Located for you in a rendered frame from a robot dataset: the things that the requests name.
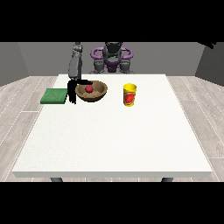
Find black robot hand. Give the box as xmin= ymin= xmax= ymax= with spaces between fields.
xmin=66 ymin=78 xmax=94 ymax=105

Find green square pad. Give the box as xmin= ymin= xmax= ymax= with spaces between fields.
xmin=39 ymin=87 xmax=69 ymax=105

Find brown wooden bowl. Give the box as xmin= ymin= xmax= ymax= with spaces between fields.
xmin=74 ymin=80 xmax=109 ymax=103

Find yellow cup with melon print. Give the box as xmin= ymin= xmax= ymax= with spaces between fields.
xmin=122 ymin=82 xmax=137 ymax=108

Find grey robot trunk purple rings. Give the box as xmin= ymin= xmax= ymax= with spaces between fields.
xmin=89 ymin=41 xmax=135 ymax=75

